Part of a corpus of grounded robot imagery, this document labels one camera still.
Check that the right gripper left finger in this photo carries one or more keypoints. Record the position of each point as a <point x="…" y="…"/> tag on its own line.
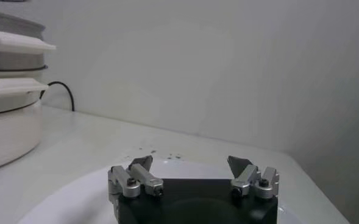
<point x="130" y="184"/>

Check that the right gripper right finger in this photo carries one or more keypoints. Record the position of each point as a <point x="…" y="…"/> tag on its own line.
<point x="255" y="182"/>

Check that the scattered dark crumbs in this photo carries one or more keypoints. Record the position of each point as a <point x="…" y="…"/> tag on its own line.
<point x="152" y="151"/>

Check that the white round plate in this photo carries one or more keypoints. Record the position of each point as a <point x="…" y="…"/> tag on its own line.
<point x="75" y="201"/>

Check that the white electric cooking pot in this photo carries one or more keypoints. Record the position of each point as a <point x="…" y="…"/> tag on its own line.
<point x="8" y="137"/>

